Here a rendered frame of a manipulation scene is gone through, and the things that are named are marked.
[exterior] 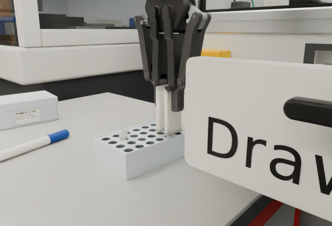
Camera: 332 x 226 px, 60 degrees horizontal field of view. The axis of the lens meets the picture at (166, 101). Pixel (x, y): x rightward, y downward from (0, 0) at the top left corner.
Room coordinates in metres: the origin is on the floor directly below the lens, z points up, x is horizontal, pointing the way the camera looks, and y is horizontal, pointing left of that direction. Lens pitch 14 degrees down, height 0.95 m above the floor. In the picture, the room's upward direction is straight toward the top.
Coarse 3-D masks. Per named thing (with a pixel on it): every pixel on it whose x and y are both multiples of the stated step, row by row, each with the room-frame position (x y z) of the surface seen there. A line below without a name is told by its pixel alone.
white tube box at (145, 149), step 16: (128, 128) 0.44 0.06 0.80; (144, 128) 0.46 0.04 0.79; (96, 144) 0.39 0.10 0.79; (112, 144) 0.38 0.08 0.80; (128, 144) 0.38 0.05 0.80; (144, 144) 0.38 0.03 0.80; (160, 144) 0.38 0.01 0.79; (176, 144) 0.40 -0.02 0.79; (96, 160) 0.40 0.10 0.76; (112, 160) 0.36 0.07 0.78; (128, 160) 0.34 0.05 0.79; (144, 160) 0.36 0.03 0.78; (160, 160) 0.38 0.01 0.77; (128, 176) 0.34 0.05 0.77
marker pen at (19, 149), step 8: (48, 136) 0.46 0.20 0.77; (56, 136) 0.47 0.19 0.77; (64, 136) 0.49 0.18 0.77; (24, 144) 0.43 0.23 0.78; (32, 144) 0.44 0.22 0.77; (40, 144) 0.45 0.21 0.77; (0, 152) 0.40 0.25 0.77; (8, 152) 0.40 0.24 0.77; (16, 152) 0.41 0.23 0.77; (24, 152) 0.43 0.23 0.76; (0, 160) 0.39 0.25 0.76
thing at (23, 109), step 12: (0, 96) 0.61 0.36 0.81; (12, 96) 0.61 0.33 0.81; (24, 96) 0.61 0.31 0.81; (36, 96) 0.61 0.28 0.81; (48, 96) 0.61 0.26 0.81; (0, 108) 0.54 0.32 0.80; (12, 108) 0.55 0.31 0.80; (24, 108) 0.57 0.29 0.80; (36, 108) 0.58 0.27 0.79; (48, 108) 0.60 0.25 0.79; (0, 120) 0.54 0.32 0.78; (12, 120) 0.55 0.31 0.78; (24, 120) 0.57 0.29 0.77; (36, 120) 0.58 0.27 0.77; (48, 120) 0.60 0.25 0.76
